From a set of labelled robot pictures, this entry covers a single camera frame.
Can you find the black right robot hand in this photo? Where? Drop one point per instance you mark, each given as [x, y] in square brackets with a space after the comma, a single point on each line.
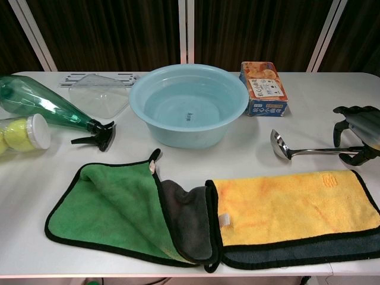
[360, 127]

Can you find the stainless steel ladle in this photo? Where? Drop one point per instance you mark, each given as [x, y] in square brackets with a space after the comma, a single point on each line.
[280, 144]

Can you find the light blue plastic basin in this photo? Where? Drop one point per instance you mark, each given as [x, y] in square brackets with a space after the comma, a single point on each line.
[178, 130]

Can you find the orange and blue snack box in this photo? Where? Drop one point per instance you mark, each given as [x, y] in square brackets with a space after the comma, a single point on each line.
[264, 89]

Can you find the yellow and grey microfibre towel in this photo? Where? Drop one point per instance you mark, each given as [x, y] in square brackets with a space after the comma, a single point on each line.
[285, 207]

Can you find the green and grey microfibre towel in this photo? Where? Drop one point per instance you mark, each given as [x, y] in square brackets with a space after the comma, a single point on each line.
[112, 205]

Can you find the clear plastic container lid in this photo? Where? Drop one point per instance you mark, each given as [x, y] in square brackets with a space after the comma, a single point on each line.
[98, 99]

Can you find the dark brown curtain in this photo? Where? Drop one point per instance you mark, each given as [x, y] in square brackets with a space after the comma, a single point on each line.
[112, 32]

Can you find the clear jar with white lid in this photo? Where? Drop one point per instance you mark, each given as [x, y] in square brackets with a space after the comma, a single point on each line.
[40, 130]

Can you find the green spray bottle black trigger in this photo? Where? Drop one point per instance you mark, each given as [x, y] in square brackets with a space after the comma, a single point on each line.
[32, 99]

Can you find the yellow-green ball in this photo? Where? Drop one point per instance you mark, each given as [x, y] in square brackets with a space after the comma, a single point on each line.
[3, 144]
[19, 133]

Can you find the white frame post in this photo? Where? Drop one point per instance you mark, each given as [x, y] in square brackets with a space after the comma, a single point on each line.
[187, 29]
[326, 32]
[35, 35]

